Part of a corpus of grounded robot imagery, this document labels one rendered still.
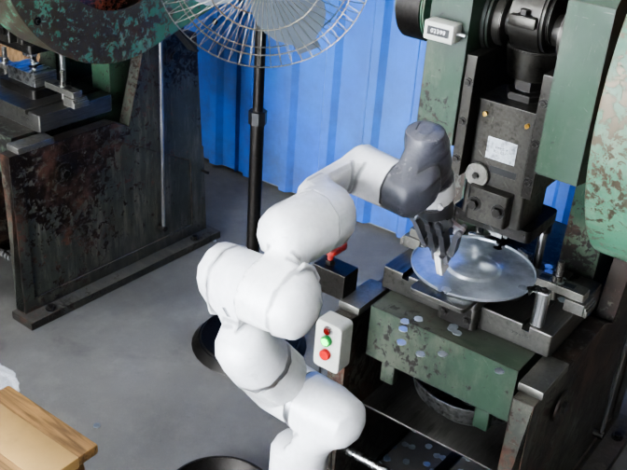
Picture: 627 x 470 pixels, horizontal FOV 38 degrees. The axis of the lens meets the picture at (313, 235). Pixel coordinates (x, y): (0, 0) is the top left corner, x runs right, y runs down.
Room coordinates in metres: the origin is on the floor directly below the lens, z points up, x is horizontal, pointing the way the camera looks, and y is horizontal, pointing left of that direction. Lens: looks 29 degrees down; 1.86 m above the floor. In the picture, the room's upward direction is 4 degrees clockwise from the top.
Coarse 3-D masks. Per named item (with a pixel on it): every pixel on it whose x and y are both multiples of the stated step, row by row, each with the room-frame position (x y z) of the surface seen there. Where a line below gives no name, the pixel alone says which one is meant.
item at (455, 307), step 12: (420, 288) 1.73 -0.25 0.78; (432, 288) 1.74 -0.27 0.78; (432, 300) 1.70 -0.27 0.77; (444, 300) 1.69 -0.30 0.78; (456, 300) 1.69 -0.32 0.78; (468, 300) 1.70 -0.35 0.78; (444, 312) 1.80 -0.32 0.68; (456, 312) 1.79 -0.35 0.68; (468, 312) 1.78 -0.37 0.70; (480, 312) 1.78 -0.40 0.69; (456, 324) 1.79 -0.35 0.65; (468, 324) 1.77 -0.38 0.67
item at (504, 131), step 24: (504, 96) 1.93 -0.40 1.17; (528, 96) 1.90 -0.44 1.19; (480, 120) 1.91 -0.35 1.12; (504, 120) 1.88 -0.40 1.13; (528, 120) 1.85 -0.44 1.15; (480, 144) 1.90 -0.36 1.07; (504, 144) 1.87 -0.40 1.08; (528, 144) 1.84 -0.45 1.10; (480, 168) 1.88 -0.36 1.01; (504, 168) 1.86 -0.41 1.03; (480, 192) 1.86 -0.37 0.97; (504, 192) 1.85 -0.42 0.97; (480, 216) 1.85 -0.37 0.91; (504, 216) 1.82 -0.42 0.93; (528, 216) 1.87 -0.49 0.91
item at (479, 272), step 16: (464, 240) 1.97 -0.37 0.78; (480, 240) 1.97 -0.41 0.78; (416, 256) 1.87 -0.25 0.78; (464, 256) 1.88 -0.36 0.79; (480, 256) 1.88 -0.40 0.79; (496, 256) 1.90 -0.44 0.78; (512, 256) 1.90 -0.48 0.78; (416, 272) 1.79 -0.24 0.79; (432, 272) 1.80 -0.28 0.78; (448, 272) 1.81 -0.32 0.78; (464, 272) 1.80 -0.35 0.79; (480, 272) 1.81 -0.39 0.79; (496, 272) 1.81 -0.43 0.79; (512, 272) 1.83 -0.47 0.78; (528, 272) 1.83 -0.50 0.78; (464, 288) 1.74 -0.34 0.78; (480, 288) 1.75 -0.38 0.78; (496, 288) 1.75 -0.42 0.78; (512, 288) 1.76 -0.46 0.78
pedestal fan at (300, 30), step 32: (224, 0) 2.40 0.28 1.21; (256, 0) 2.48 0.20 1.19; (288, 0) 2.45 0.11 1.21; (320, 0) 2.42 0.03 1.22; (256, 32) 2.54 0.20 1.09; (288, 32) 2.41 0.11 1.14; (256, 64) 2.54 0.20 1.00; (288, 64) 2.47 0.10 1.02; (256, 96) 2.53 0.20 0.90; (256, 128) 2.53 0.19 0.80; (256, 160) 2.53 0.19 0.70; (256, 192) 2.53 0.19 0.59; (256, 224) 2.53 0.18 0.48
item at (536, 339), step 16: (400, 256) 2.00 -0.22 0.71; (384, 272) 1.94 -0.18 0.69; (400, 272) 1.92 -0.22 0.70; (400, 288) 1.92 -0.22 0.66; (592, 288) 1.91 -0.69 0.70; (432, 304) 1.86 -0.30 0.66; (496, 304) 1.81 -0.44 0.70; (512, 304) 1.81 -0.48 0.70; (528, 304) 1.82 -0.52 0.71; (560, 304) 1.83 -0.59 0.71; (480, 320) 1.79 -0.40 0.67; (496, 320) 1.77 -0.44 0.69; (512, 320) 1.75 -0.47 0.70; (528, 320) 1.76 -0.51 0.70; (560, 320) 1.76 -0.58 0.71; (576, 320) 1.81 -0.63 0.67; (512, 336) 1.74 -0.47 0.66; (528, 336) 1.72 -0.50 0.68; (544, 336) 1.70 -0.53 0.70; (560, 336) 1.74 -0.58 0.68; (544, 352) 1.70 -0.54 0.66
